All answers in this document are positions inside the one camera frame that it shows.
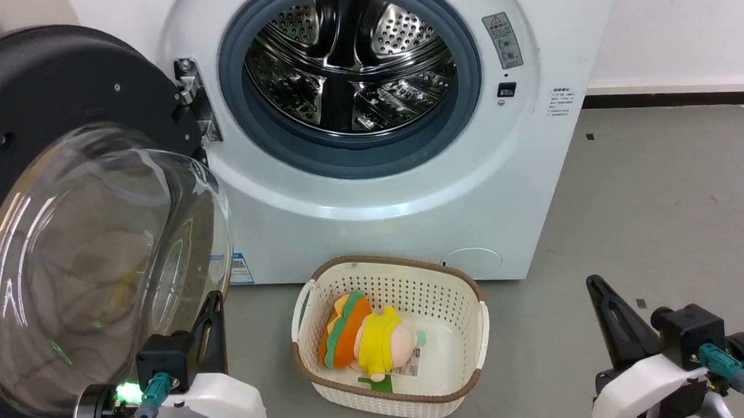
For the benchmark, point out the perforated steel washer drum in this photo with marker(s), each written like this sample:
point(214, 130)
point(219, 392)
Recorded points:
point(402, 32)

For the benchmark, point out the blue white label sticker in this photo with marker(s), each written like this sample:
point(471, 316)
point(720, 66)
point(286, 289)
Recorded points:
point(241, 269)

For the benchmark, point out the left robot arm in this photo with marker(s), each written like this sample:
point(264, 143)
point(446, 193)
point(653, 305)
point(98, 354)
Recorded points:
point(95, 406)

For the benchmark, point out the small text sticker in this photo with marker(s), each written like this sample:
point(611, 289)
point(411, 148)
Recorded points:
point(559, 103)

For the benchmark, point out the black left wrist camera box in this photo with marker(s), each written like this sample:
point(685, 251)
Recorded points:
point(165, 362)

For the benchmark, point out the white front-load washing machine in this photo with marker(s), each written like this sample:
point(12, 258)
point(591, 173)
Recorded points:
point(360, 234)

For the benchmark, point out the grey warning sticker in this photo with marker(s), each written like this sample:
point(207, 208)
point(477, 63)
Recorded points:
point(503, 40)

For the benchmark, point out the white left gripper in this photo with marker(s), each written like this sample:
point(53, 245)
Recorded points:
point(223, 407)

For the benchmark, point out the white printed doll tag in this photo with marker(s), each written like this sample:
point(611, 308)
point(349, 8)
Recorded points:
point(407, 363)

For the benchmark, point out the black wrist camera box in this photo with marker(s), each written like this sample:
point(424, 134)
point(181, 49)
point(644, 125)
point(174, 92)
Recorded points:
point(691, 336)
point(165, 362)

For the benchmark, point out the green fabric piece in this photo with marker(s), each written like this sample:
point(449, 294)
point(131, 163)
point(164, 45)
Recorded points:
point(374, 385)

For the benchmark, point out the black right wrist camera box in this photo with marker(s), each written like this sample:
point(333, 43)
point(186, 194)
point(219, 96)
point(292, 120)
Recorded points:
point(691, 336)

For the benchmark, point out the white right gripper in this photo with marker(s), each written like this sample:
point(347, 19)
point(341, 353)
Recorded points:
point(644, 392)

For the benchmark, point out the plush doll yellow orange green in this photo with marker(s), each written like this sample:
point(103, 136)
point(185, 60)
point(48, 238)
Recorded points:
point(378, 340)

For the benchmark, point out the black washer door glass bowl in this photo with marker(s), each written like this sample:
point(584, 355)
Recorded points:
point(40, 79)

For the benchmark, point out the metal door hinge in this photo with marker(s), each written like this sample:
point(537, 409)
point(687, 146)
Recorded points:
point(188, 75)

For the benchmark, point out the white laundry basket brown rim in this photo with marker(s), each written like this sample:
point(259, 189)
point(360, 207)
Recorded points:
point(413, 289)

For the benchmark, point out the round white filter cover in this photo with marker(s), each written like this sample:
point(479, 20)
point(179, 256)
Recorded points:
point(473, 263)

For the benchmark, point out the black door latch socket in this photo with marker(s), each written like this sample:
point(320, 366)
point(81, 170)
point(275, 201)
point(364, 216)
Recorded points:
point(507, 90)

